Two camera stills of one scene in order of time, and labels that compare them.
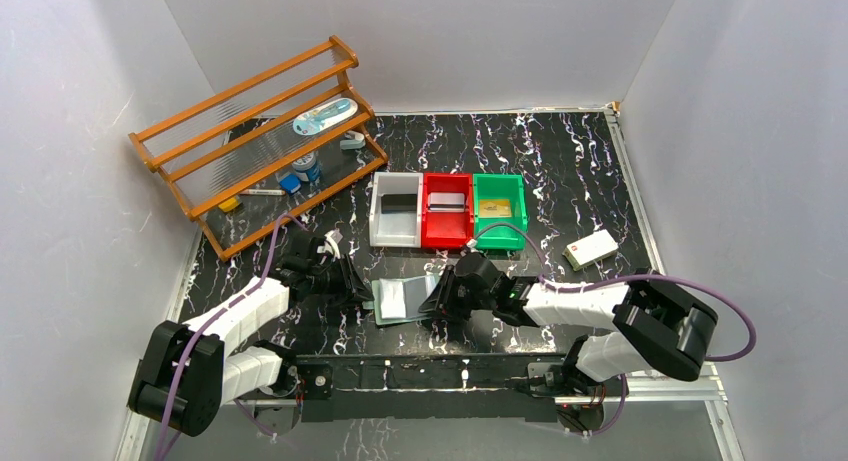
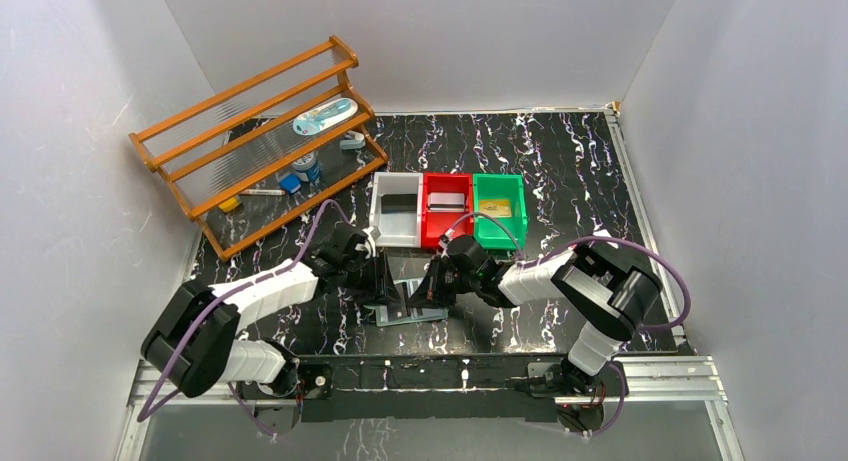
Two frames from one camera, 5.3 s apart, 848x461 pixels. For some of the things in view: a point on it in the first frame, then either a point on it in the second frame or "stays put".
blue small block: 291,183 stays put
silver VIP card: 447,207 stays put
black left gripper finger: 355,291 -> 385,291
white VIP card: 447,202 stays put
